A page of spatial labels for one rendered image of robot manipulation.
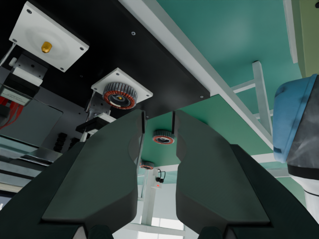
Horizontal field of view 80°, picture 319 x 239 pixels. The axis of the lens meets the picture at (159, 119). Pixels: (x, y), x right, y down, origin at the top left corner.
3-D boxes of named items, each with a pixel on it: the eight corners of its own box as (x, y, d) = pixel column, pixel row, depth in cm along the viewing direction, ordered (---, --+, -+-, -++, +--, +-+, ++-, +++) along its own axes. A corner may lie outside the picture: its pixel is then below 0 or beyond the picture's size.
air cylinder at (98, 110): (94, 95, 71) (89, 107, 68) (111, 105, 75) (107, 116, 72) (88, 99, 74) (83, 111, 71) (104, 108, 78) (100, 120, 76)
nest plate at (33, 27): (27, 0, 41) (24, 4, 41) (89, 46, 50) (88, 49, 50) (10, 36, 51) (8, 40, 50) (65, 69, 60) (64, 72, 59)
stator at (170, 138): (170, 140, 104) (170, 146, 102) (150, 135, 102) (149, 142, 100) (178, 132, 94) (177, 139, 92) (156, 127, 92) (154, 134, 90)
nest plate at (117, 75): (117, 67, 56) (116, 70, 55) (153, 93, 65) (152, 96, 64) (91, 85, 65) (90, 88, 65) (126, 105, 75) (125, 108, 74)
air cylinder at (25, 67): (22, 53, 56) (12, 67, 53) (48, 68, 60) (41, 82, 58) (17, 60, 59) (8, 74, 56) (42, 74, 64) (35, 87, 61)
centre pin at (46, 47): (45, 40, 49) (41, 47, 47) (53, 45, 50) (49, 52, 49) (42, 43, 50) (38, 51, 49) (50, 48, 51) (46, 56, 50)
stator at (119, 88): (114, 76, 58) (111, 86, 56) (144, 93, 63) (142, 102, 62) (99, 91, 66) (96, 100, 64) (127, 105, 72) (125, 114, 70)
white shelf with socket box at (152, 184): (156, 154, 128) (145, 233, 107) (188, 169, 151) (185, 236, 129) (124, 160, 151) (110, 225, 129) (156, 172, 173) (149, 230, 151)
